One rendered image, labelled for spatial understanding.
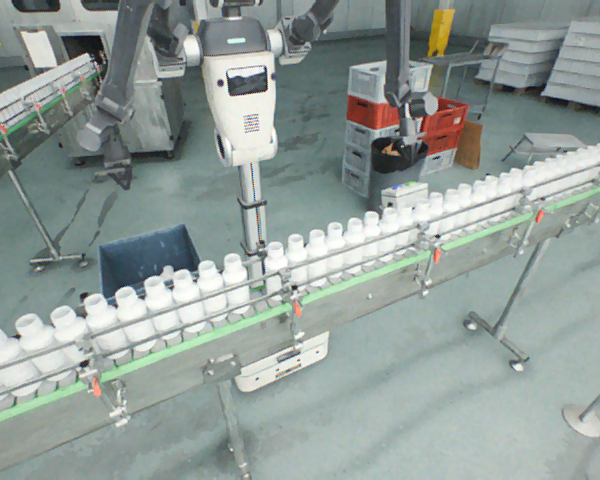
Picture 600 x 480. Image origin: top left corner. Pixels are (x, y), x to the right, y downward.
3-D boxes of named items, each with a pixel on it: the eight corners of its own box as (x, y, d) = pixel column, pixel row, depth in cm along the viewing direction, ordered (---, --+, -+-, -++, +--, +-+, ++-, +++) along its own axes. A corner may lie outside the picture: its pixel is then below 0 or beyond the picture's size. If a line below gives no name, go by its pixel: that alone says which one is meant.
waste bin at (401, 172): (383, 232, 292) (395, 160, 254) (352, 208, 324) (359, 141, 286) (425, 219, 307) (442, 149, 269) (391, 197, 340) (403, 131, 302)
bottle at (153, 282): (158, 324, 88) (140, 275, 79) (182, 319, 89) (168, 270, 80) (156, 343, 84) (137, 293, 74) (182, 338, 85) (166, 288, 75)
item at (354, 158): (368, 178, 324) (371, 155, 311) (341, 163, 352) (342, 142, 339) (414, 162, 350) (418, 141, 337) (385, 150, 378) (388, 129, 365)
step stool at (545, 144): (545, 162, 396) (562, 125, 372) (569, 187, 348) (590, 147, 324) (500, 160, 404) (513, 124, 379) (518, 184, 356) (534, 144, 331)
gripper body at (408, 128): (427, 137, 117) (426, 114, 114) (403, 143, 113) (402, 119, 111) (413, 138, 122) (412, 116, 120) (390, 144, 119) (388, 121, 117)
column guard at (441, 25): (434, 61, 908) (444, 10, 843) (423, 59, 937) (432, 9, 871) (445, 59, 922) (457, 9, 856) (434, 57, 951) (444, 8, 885)
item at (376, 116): (375, 130, 298) (378, 103, 285) (344, 118, 326) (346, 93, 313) (423, 117, 324) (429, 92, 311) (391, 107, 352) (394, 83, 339)
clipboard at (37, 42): (35, 67, 350) (19, 29, 331) (60, 66, 353) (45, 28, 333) (33, 68, 347) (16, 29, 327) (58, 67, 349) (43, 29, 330)
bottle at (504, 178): (487, 211, 128) (503, 169, 118) (503, 219, 124) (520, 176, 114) (477, 216, 126) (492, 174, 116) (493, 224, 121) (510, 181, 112)
